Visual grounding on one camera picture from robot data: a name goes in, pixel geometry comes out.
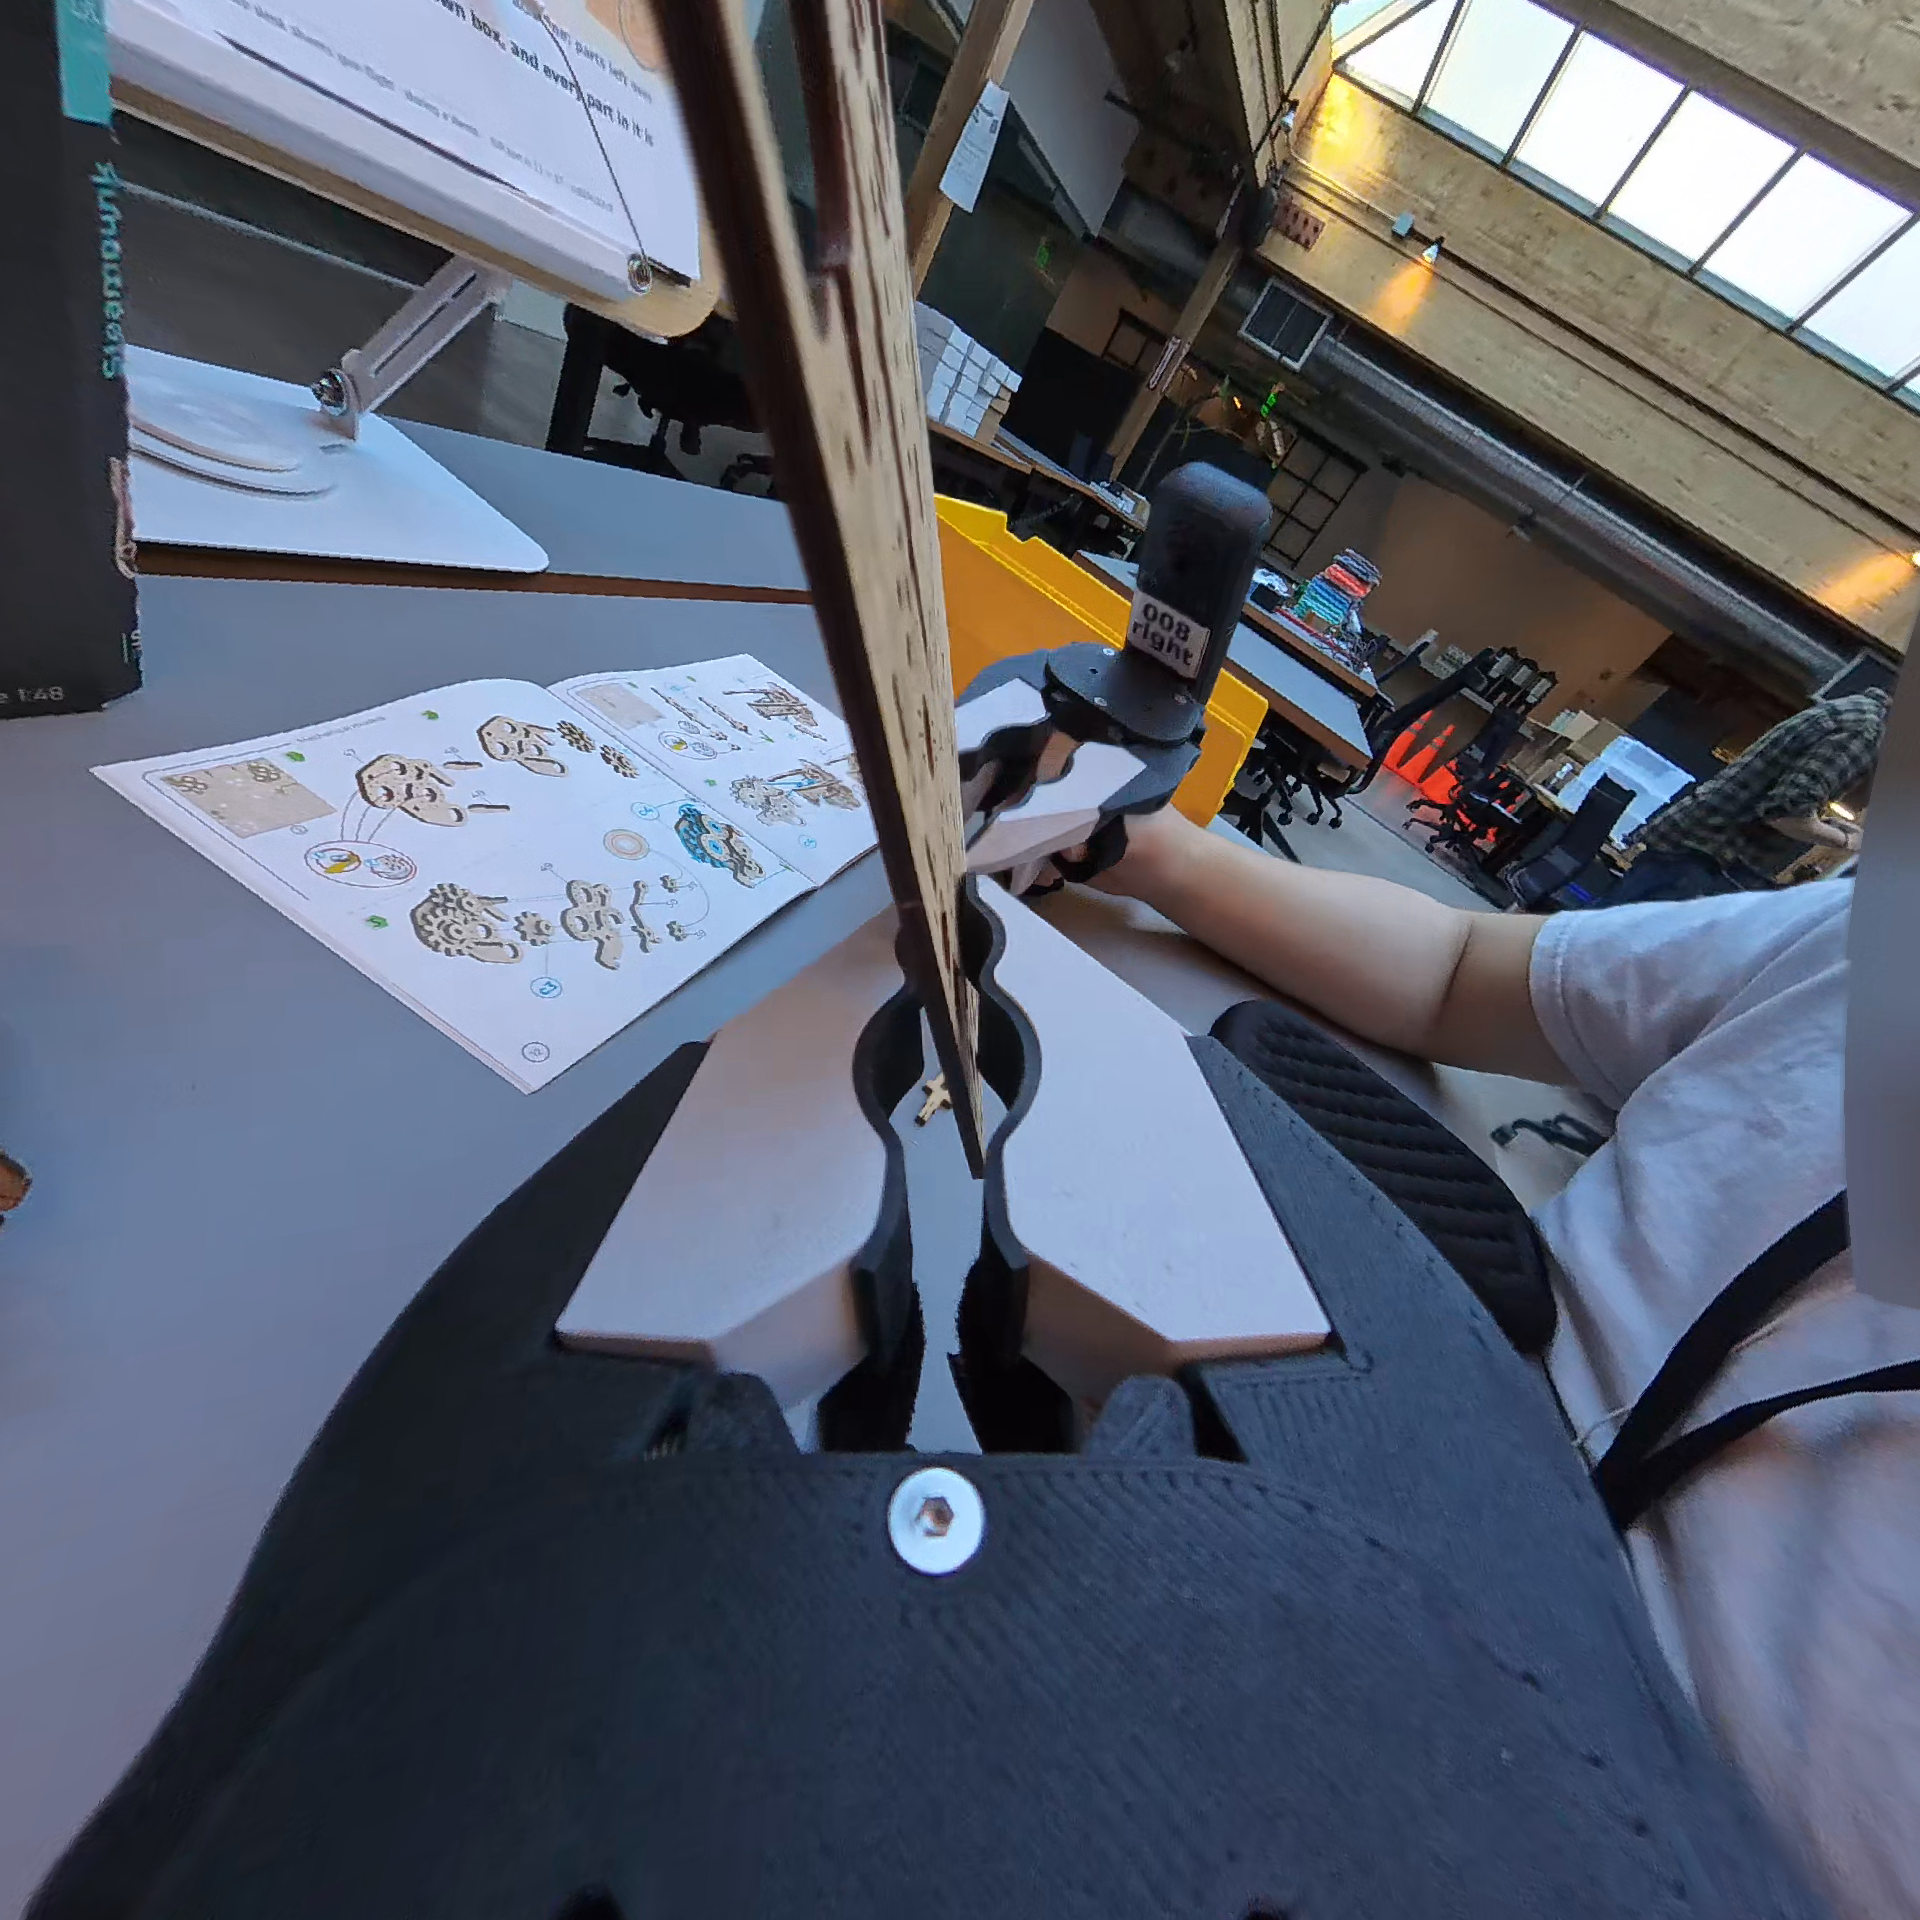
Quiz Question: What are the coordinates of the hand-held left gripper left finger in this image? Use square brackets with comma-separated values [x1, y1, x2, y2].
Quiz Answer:
[553, 914, 921, 1421]

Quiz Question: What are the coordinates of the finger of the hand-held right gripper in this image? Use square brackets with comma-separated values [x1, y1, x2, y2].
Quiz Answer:
[953, 681, 1060, 808]
[969, 740, 1155, 876]

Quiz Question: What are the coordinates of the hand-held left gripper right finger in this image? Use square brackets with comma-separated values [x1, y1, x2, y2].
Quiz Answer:
[968, 877, 1337, 1413]

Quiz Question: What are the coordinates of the wooden puzzle part sheet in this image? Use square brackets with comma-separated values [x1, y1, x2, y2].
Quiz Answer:
[652, 0, 993, 1182]

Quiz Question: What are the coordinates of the person's right forearm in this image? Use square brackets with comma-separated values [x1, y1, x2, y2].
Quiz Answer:
[1172, 832, 1580, 1085]

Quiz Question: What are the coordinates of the grey desk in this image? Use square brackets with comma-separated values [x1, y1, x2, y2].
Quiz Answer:
[0, 573, 1504, 1920]
[128, 417, 816, 606]

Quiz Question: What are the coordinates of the person's right hand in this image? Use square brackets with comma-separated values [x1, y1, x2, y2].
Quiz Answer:
[1046, 813, 1204, 905]

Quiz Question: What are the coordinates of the yellow plastic bin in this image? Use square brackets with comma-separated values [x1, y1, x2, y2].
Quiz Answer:
[931, 493, 1272, 830]

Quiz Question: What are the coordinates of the stack of colourful fabric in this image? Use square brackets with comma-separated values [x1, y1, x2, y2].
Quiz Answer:
[1286, 546, 1386, 634]

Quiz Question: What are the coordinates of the background work table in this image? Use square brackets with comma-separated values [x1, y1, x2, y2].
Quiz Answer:
[1078, 546, 1377, 770]

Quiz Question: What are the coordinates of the black chair armrest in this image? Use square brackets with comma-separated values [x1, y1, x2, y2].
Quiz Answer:
[1206, 996, 1563, 1361]

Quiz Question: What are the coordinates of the stack of white boxes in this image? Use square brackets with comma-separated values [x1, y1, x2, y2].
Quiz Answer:
[912, 298, 1024, 442]

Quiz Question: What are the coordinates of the group of black office chairs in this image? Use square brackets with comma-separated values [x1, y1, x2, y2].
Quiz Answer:
[1224, 720, 1642, 914]

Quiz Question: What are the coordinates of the puzzle instruction booklet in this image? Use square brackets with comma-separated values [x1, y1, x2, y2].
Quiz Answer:
[91, 651, 880, 1094]

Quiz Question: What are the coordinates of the skylight window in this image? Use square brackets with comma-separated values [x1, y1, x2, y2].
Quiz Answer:
[1333, 0, 1920, 387]

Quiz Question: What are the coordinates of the white document stand with page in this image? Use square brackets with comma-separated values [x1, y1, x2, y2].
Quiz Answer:
[106, 0, 724, 577]

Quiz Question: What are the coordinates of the printed instruction sheet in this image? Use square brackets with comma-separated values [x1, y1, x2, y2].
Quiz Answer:
[112, 0, 705, 305]

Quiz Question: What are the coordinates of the black puzzle kit box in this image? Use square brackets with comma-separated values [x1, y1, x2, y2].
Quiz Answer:
[0, 0, 147, 720]

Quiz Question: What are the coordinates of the metal ventilation duct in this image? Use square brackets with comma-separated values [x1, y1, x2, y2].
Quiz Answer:
[1272, 321, 1865, 694]

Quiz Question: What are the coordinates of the black strap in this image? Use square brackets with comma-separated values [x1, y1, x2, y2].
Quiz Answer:
[1587, 1188, 1920, 1536]

